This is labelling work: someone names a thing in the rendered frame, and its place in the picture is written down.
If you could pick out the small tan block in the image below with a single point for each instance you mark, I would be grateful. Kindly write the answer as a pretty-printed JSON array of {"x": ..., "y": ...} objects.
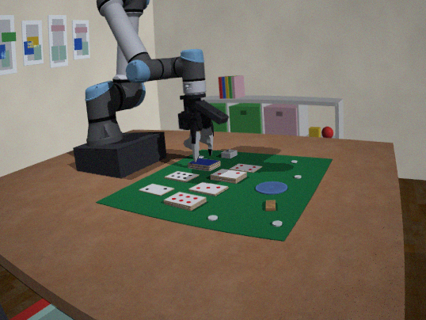
[{"x": 270, "y": 205}]

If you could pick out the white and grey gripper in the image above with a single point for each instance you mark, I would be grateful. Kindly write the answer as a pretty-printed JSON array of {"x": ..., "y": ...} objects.
[{"x": 203, "y": 124}]

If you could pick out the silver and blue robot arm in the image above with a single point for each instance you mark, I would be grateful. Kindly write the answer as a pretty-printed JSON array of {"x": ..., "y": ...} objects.
[{"x": 103, "y": 101}]

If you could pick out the green felt card mat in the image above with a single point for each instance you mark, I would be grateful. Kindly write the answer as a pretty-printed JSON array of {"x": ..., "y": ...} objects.
[{"x": 240, "y": 208}]

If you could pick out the blue flat disc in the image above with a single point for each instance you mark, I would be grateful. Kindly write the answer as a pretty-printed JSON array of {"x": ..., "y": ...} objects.
[{"x": 271, "y": 187}]

